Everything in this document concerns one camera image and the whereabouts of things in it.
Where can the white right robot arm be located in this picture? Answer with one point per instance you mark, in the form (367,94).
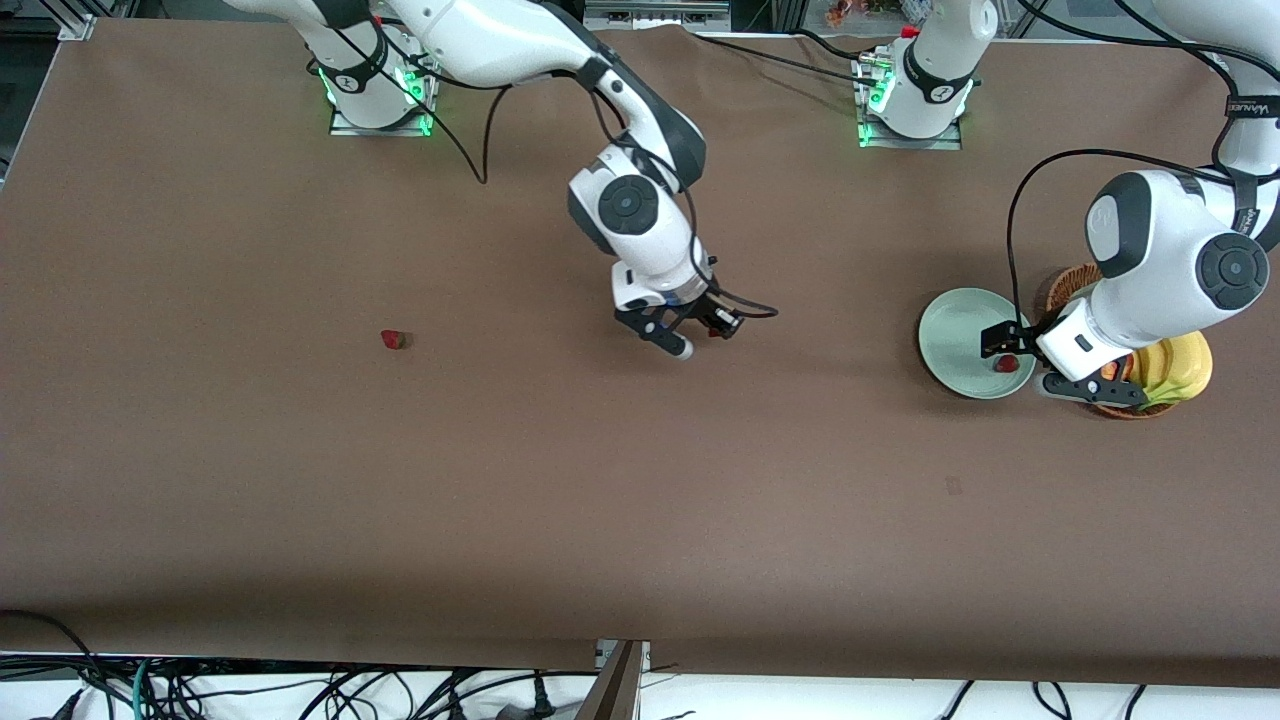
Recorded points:
(640,230)

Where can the pale green plate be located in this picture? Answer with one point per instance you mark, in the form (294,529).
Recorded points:
(955,340)

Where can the brown wicker basket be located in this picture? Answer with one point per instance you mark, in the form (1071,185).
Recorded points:
(1065,290)

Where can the red apple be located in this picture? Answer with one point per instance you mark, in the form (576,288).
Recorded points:
(1112,372)

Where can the yellow banana bunch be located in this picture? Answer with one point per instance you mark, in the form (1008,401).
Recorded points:
(1185,365)

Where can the table cover sheet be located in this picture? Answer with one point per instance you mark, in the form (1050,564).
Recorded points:
(640,500)

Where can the small orange background object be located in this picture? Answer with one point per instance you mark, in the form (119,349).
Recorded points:
(840,12)

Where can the metal table beam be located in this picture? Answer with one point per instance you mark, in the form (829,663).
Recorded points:
(620,690)

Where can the black power plug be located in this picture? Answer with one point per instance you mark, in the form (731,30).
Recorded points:
(541,700)

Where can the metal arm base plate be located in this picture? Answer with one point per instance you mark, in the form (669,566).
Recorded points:
(940,143)
(345,128)

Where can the aluminium background frame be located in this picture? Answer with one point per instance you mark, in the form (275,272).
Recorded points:
(650,14)

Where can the aluminium frame profile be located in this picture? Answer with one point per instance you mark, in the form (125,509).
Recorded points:
(78,28)

